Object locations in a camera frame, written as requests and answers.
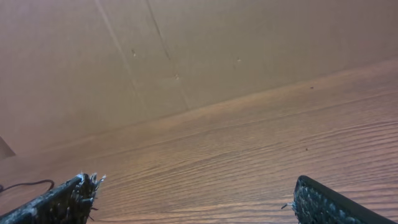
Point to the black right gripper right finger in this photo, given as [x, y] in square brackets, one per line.
[315, 203]

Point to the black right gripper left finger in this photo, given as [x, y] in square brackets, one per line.
[70, 202]

